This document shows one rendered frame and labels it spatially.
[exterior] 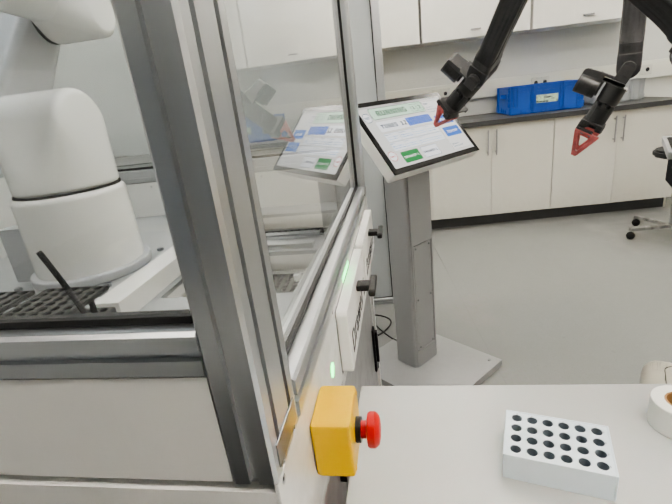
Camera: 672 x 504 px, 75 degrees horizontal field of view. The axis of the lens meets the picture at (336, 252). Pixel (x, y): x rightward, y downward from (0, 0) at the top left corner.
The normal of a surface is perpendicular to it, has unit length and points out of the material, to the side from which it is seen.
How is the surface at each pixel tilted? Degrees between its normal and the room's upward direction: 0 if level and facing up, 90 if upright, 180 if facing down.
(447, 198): 90
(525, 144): 90
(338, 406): 0
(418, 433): 0
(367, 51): 90
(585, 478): 90
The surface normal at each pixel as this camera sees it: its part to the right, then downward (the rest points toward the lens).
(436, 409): -0.11, -0.93
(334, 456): -0.14, 0.36
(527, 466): -0.38, 0.36
